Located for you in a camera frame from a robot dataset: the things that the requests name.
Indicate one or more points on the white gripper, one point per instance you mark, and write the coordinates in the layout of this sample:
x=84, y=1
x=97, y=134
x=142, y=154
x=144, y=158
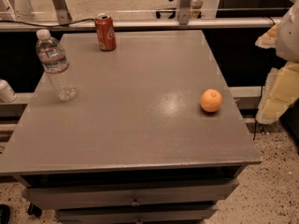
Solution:
x=289, y=34

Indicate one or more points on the clear plastic water bottle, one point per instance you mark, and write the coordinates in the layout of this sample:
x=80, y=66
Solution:
x=53, y=58

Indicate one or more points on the white bottle at left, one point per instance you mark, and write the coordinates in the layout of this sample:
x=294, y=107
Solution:
x=7, y=94

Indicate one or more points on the orange fruit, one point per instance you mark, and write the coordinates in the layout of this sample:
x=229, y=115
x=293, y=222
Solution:
x=211, y=101

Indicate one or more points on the grey drawer cabinet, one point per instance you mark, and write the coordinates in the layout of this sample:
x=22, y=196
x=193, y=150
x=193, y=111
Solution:
x=137, y=118

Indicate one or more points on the lower grey drawer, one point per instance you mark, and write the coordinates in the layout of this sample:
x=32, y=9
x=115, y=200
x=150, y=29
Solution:
x=145, y=214

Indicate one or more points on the grey drawer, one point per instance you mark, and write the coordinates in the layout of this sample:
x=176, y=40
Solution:
x=136, y=194
x=145, y=214

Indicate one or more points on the red soda can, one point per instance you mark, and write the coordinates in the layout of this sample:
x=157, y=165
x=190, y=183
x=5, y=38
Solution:
x=105, y=32

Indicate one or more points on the upper grey drawer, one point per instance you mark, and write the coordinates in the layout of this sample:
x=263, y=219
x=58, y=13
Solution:
x=136, y=194

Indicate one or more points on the black caster wheel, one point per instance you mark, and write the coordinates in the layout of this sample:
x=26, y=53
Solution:
x=34, y=211

